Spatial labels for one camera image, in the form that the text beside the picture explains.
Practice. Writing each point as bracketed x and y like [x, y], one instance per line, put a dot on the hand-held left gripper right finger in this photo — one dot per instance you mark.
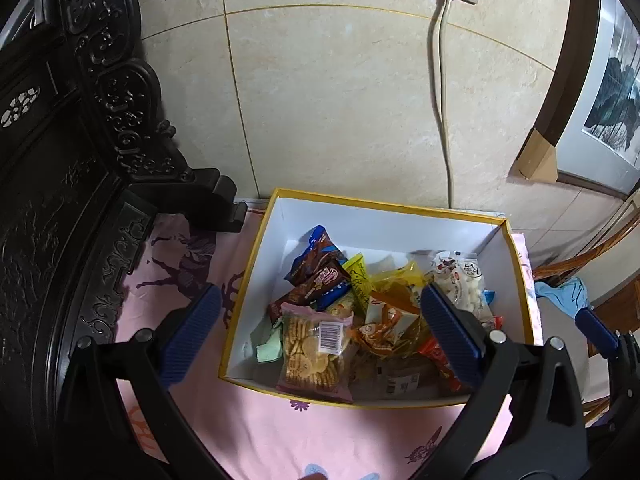
[450, 335]

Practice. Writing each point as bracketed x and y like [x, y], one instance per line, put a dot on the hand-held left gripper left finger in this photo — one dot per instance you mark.
[192, 330]

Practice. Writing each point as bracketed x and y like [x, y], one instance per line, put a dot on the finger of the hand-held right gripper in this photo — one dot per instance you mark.
[595, 330]

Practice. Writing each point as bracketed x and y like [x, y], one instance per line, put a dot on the white packet of round balls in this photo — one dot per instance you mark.
[465, 280]

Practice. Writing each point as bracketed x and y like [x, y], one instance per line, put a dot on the orange cracker packet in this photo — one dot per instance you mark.
[390, 327]

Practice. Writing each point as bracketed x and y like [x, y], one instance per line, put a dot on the yellow snack packet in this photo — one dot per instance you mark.
[400, 282]

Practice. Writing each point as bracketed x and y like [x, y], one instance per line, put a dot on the light green snack packet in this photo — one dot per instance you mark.
[269, 350]

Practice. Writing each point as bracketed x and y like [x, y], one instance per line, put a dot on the yellow cardboard box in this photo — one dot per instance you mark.
[260, 270]

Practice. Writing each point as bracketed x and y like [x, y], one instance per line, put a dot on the yellow-green snack packet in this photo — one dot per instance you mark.
[360, 280]

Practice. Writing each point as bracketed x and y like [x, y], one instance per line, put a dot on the clear round cracker packet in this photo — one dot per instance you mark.
[305, 360]

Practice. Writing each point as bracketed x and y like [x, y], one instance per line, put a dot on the brown wafer packet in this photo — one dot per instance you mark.
[320, 282]

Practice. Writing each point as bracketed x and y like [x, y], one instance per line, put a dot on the blue snack packet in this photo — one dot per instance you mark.
[315, 252]

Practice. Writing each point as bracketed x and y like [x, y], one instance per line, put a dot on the blue cloth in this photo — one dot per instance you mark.
[565, 295]

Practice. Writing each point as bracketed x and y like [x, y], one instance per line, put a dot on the wooden chair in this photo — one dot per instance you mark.
[565, 262]

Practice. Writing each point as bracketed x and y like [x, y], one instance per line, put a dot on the pink floral tablecloth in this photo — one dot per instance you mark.
[280, 435]

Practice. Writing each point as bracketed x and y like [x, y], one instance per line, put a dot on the cardboard corner protector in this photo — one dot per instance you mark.
[535, 160]

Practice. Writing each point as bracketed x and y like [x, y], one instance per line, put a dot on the dark carved wooden furniture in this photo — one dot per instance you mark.
[60, 185]

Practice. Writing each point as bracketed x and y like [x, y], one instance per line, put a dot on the framed lotus painting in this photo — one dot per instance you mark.
[600, 85]

